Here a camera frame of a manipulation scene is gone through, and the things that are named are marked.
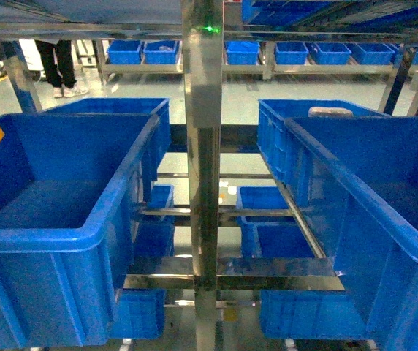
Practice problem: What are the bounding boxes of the blue bin behind left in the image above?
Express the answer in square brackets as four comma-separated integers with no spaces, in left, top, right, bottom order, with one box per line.
[45,97,171,181]

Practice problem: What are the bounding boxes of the blue bin behind right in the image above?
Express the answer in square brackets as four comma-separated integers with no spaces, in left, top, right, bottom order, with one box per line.
[257,99,384,205]

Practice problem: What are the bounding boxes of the large blue bin front left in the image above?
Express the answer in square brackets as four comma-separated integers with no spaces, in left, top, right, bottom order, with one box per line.
[0,113,159,349]

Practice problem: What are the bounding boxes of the large blue bin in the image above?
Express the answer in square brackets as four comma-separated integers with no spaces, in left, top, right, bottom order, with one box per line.
[0,113,159,349]
[285,117,418,350]

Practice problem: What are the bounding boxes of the large blue bin front right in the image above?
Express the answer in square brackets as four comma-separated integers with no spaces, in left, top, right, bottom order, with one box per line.
[285,117,418,350]

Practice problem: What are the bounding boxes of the person in black trousers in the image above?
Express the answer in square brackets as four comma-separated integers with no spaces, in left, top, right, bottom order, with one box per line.
[34,39,88,99]

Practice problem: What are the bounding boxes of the central steel rack post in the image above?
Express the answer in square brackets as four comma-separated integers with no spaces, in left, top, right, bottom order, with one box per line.
[180,1,224,350]

